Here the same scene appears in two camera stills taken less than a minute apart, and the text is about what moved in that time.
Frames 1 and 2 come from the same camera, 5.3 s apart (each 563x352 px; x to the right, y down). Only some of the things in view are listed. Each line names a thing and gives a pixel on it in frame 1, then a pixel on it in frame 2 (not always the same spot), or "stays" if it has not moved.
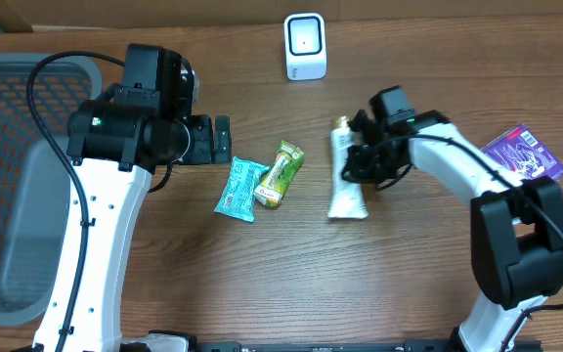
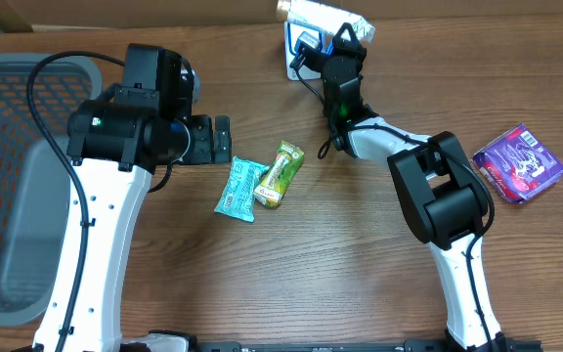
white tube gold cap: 346,198 -> 329,17
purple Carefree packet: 518,151 stays
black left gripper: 208,152 stays
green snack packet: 287,161 stays
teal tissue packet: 238,198 stays
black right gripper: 358,165 -> 359,52
